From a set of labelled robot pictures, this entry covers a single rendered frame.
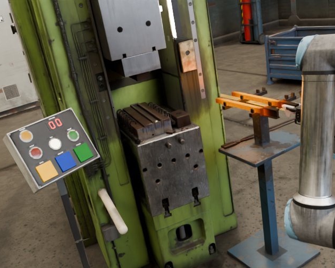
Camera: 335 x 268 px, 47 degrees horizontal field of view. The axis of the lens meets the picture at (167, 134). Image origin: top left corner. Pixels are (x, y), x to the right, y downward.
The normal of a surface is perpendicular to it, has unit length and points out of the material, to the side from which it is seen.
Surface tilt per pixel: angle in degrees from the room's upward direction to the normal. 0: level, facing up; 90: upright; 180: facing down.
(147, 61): 90
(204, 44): 90
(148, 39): 90
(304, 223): 75
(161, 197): 90
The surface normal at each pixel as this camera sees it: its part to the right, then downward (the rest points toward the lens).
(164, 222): 0.38, 0.28
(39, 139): 0.55, -0.34
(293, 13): -0.82, 0.33
